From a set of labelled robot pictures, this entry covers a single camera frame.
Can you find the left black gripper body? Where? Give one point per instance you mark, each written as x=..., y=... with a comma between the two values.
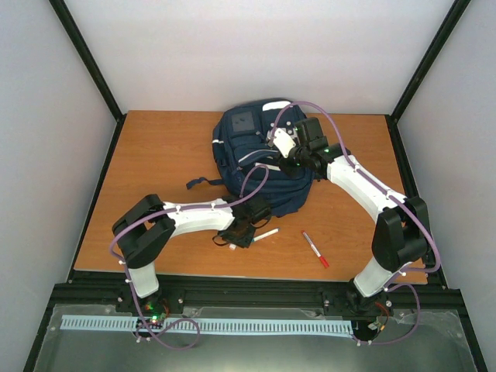
x=240, y=239

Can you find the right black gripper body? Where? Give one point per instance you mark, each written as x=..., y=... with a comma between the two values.
x=303, y=152

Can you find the green cap marker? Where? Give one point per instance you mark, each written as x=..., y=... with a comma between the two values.
x=265, y=235

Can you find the navy blue backpack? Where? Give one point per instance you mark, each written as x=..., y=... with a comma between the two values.
x=248, y=163

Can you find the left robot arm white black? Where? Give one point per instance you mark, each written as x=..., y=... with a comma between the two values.
x=145, y=229

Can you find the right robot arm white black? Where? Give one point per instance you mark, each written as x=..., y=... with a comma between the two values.
x=401, y=234

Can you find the red marker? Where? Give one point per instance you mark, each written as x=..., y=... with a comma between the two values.
x=315, y=249

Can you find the metal front plate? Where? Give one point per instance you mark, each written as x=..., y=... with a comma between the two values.
x=410, y=341

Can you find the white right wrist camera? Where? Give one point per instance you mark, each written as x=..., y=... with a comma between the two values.
x=282, y=141

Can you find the black aluminium frame rail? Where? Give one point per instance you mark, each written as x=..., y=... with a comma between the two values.
x=180, y=292

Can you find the light blue cable duct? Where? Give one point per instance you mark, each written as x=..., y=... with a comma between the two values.
x=215, y=327

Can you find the right rear frame post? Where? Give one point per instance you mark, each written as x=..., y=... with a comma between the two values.
x=453, y=16

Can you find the frame post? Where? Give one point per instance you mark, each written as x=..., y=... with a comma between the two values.
x=76, y=37
x=453, y=16

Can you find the left rear frame post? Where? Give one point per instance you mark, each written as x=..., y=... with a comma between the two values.
x=76, y=37

